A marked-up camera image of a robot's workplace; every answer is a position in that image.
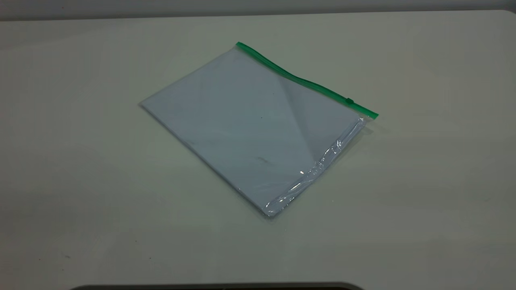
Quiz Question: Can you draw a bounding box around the clear plastic green-zipper bag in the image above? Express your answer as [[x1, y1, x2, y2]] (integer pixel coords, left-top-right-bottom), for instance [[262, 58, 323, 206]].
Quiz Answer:
[[139, 41, 379, 218]]

